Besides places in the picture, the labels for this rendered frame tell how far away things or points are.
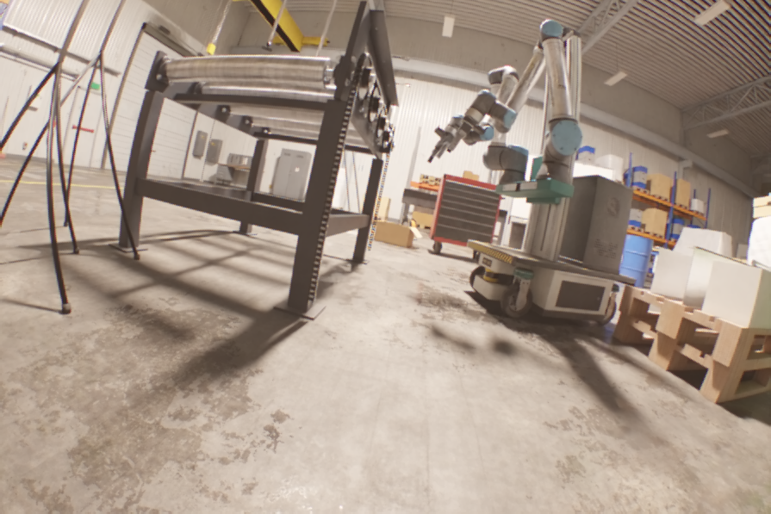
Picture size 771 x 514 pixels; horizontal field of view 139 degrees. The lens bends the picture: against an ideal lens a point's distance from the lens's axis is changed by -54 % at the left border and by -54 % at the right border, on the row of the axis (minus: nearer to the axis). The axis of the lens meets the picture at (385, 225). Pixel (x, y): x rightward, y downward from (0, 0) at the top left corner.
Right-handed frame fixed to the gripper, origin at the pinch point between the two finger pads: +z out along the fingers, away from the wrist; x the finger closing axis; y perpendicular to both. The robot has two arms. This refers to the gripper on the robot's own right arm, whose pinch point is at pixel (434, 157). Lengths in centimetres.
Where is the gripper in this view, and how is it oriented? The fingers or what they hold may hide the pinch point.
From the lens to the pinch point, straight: 189.5
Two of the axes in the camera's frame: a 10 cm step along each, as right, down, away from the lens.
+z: -5.4, 8.3, -1.6
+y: 8.0, 5.6, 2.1
